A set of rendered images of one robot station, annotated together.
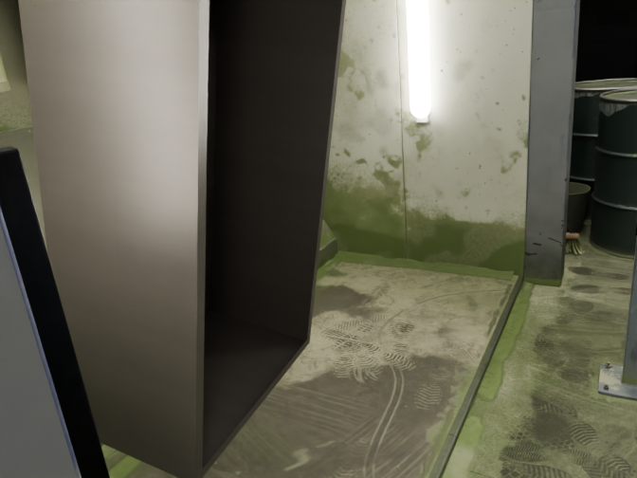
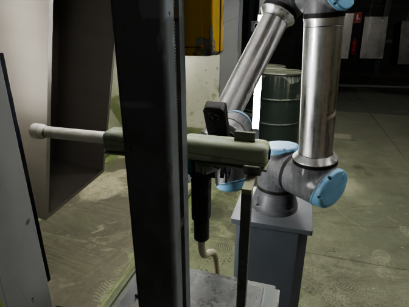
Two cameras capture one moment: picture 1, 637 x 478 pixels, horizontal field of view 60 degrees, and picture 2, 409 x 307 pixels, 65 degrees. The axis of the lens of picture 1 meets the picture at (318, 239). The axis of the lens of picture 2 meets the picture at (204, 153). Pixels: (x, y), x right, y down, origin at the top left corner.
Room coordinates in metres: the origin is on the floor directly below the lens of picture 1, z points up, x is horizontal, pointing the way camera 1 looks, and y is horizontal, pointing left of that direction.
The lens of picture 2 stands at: (-0.58, -0.12, 1.32)
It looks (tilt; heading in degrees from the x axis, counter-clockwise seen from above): 21 degrees down; 346
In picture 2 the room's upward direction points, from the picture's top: straight up
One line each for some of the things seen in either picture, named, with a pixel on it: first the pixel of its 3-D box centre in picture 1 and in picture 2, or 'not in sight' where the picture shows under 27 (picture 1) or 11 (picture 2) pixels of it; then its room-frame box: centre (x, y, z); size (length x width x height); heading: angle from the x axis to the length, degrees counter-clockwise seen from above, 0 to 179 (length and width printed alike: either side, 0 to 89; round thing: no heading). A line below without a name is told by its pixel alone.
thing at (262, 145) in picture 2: not in sight; (142, 178); (0.01, -0.14, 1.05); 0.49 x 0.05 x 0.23; 60
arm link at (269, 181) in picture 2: not in sight; (279, 164); (0.50, -0.69, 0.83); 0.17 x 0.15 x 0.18; 20
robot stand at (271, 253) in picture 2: not in sight; (268, 267); (0.51, -0.69, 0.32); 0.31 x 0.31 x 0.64; 60
